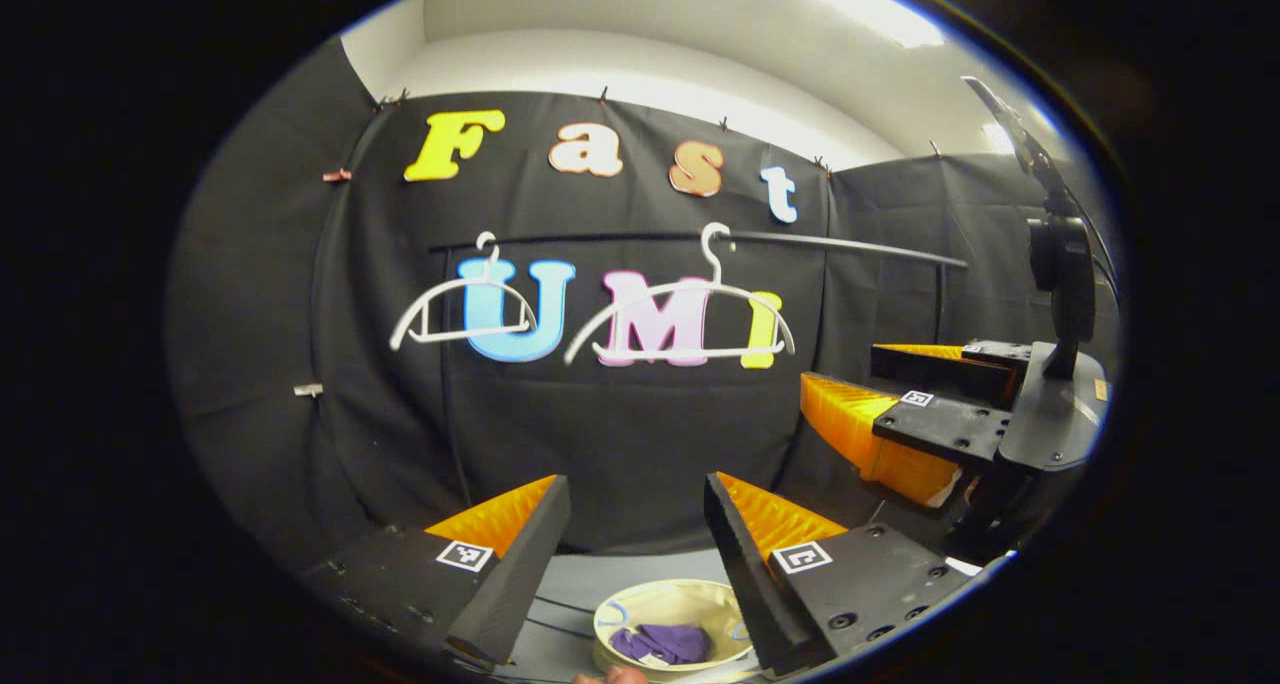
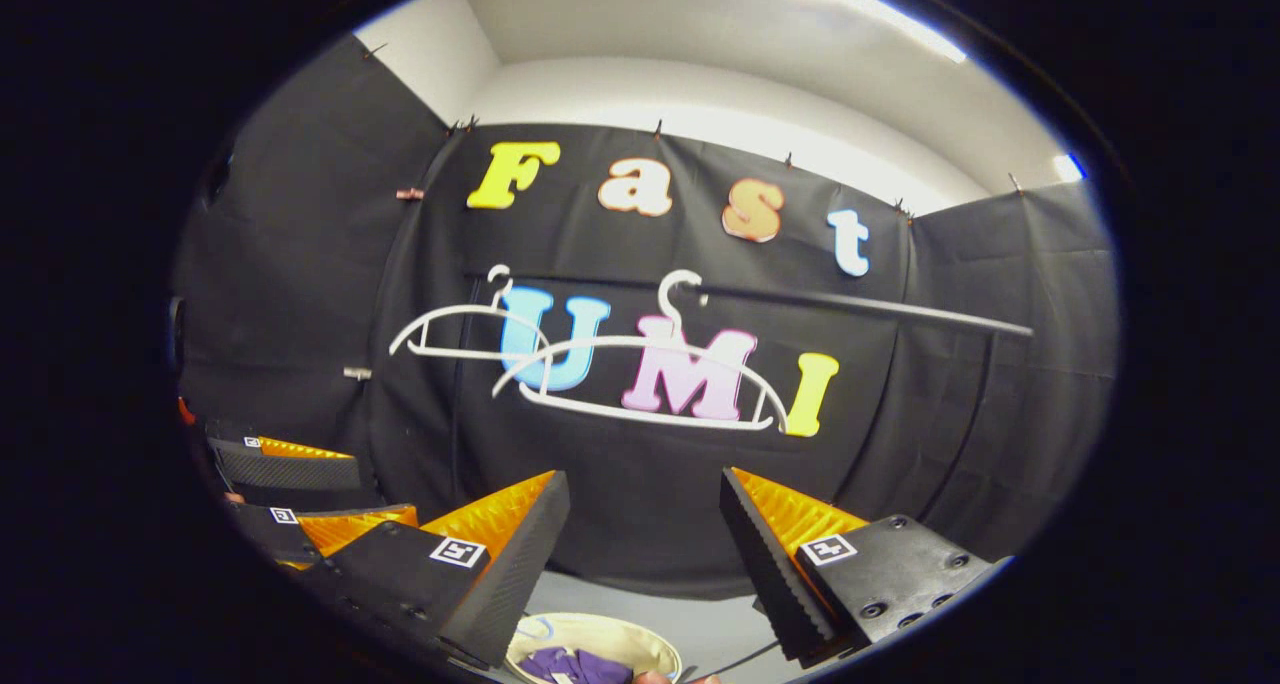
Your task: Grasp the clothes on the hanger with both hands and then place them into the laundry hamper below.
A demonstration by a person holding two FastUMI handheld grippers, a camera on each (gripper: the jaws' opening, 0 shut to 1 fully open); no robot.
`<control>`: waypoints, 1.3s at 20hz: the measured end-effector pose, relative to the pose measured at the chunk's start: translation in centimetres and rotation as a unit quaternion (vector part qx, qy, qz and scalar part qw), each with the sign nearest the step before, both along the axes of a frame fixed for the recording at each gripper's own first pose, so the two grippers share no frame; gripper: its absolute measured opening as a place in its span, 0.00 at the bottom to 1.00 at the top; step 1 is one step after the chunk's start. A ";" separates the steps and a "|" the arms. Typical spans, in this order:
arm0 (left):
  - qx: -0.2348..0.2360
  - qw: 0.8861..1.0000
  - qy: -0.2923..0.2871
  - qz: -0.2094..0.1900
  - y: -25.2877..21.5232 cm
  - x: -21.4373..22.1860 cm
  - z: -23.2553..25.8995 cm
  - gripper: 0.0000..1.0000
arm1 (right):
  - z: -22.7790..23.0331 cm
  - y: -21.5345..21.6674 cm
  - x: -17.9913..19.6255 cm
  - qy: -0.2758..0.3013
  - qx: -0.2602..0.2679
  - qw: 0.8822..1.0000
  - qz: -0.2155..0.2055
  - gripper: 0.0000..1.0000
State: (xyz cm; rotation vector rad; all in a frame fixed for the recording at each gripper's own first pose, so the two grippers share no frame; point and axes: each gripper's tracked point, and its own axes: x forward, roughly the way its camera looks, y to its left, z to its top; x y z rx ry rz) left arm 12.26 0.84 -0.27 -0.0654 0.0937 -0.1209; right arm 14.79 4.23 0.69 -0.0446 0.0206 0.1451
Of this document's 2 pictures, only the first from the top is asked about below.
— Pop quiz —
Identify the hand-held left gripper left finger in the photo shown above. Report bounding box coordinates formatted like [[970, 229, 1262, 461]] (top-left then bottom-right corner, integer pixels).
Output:
[[300, 474, 573, 665]]

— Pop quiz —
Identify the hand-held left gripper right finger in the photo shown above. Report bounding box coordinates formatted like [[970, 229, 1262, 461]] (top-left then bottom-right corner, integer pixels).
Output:
[[704, 472, 976, 675]]

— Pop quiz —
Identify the beige laundry hamper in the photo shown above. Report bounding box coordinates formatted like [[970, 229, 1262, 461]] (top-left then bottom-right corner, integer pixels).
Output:
[[592, 578, 756, 683]]

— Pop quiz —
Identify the purple knit garment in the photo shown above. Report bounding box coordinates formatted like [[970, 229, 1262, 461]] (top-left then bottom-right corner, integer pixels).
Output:
[[610, 622, 713, 665]]

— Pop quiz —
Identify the large white clothes hanger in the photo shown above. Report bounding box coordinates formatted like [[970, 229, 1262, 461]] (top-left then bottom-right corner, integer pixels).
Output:
[[563, 222, 798, 367]]

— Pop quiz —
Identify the black clothes rack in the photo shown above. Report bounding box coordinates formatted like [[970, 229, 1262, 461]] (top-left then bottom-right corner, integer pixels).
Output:
[[430, 229, 969, 640]]

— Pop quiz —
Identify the small white clothes hanger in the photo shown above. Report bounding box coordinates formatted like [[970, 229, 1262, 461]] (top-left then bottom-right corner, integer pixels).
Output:
[[389, 231, 541, 352]]

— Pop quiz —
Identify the black backdrop cloth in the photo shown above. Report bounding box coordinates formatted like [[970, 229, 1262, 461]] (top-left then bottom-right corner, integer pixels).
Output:
[[165, 36, 1111, 570]]

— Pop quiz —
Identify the large ceiling light panel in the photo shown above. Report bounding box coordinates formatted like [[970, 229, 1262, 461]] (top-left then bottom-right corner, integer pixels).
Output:
[[770, 0, 946, 48]]

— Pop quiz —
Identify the row of black clips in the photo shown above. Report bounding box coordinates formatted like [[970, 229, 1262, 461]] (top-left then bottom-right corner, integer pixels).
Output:
[[375, 84, 941, 180]]

